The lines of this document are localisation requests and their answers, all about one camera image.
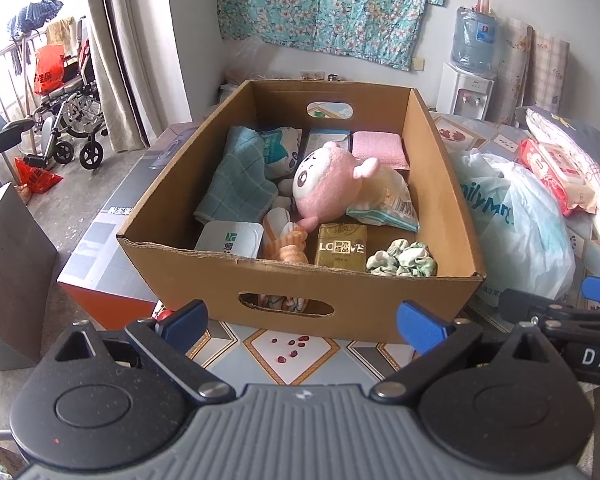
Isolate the grey printed quilt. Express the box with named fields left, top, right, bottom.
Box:
left=515, top=105, right=600, bottom=161

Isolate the pink plush toy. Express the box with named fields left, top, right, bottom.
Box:
left=272, top=141, right=381, bottom=233

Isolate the black padded rest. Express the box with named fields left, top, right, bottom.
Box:
left=0, top=119, right=35, bottom=155

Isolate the wheelchair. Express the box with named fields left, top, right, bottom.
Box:
left=22, top=17, right=106, bottom=170

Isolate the checked rolled mat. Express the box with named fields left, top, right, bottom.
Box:
left=527, top=30, right=571, bottom=111

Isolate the red floor bag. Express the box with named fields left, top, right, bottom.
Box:
left=14, top=156, right=63, bottom=195

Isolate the gold tissue pack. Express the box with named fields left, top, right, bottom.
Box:
left=314, top=222, right=368, bottom=267

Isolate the yellow towel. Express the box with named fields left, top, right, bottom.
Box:
left=45, top=16, right=77, bottom=47

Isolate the blue checked cloth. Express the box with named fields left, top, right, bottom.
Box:
left=7, top=0, right=65, bottom=38

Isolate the teal checked towel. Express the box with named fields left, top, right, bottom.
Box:
left=195, top=126, right=279, bottom=223

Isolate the floral rolled mat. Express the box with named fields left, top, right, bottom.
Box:
left=495, top=17, right=533, bottom=113

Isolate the white water dispenser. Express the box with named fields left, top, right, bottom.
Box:
left=436, top=61, right=497, bottom=121

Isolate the brown cardboard box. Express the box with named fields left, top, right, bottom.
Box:
left=116, top=79, right=487, bottom=345

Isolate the pink knitted cloth pad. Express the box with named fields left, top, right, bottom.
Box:
left=351, top=131, right=411, bottom=170

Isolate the beige curtain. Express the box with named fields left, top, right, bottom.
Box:
left=82, top=0, right=148, bottom=150

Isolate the blue water bottle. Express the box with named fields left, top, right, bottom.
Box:
left=452, top=6, right=498, bottom=78

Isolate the orange red bag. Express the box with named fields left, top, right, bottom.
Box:
left=32, top=44, right=66, bottom=96

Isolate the green white scrunchie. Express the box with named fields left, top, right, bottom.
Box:
left=366, top=240, right=438, bottom=277

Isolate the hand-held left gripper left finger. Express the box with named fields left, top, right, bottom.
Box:
left=55, top=300, right=235, bottom=405

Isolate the teal floral wall cloth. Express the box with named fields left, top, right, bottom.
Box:
left=216, top=0, right=446, bottom=72

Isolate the large printed cardboard box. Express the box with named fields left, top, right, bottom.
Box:
left=57, top=120, right=201, bottom=331

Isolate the clear packet with barcode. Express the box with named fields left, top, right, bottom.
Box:
left=346, top=167, right=421, bottom=233

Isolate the white plastic bag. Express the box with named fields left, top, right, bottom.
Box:
left=450, top=150, right=577, bottom=308

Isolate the orange plush toy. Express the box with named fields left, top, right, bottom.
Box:
left=260, top=207, right=308, bottom=266

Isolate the red white wipes packet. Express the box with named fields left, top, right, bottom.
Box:
left=517, top=137, right=597, bottom=217

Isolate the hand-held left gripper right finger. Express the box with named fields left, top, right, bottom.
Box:
left=370, top=301, right=556, bottom=403

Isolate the grey cabinet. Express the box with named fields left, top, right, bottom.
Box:
left=0, top=182, right=60, bottom=372

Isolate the teal wet wipes packet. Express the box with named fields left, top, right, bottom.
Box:
left=257, top=127, right=303, bottom=181

